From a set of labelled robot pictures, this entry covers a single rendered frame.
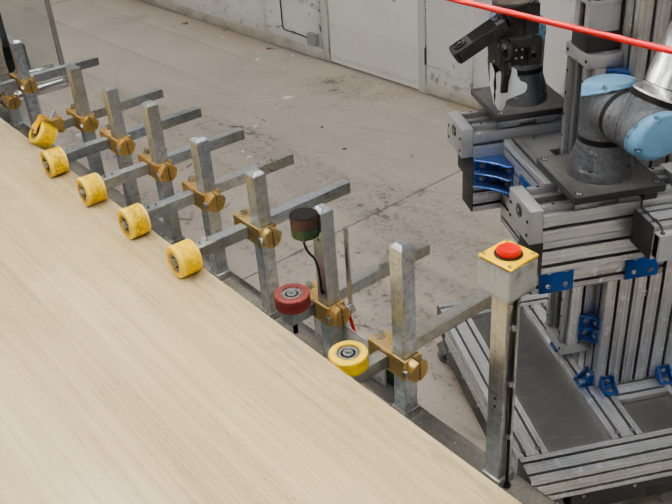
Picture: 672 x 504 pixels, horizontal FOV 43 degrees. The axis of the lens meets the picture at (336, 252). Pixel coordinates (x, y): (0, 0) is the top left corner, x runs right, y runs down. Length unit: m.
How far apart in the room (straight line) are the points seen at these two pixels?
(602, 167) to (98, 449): 1.24
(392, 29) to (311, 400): 4.08
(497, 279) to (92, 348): 0.88
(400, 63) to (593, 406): 3.32
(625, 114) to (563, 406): 1.06
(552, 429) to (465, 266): 1.23
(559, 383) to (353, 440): 1.30
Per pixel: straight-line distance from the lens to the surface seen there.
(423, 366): 1.77
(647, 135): 1.88
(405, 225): 3.93
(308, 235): 1.77
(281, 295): 1.90
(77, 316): 1.97
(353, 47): 5.81
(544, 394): 2.69
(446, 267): 3.63
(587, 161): 2.05
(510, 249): 1.41
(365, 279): 2.02
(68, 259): 2.20
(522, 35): 1.69
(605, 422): 2.60
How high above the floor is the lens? 1.97
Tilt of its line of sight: 32 degrees down
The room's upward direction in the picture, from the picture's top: 4 degrees counter-clockwise
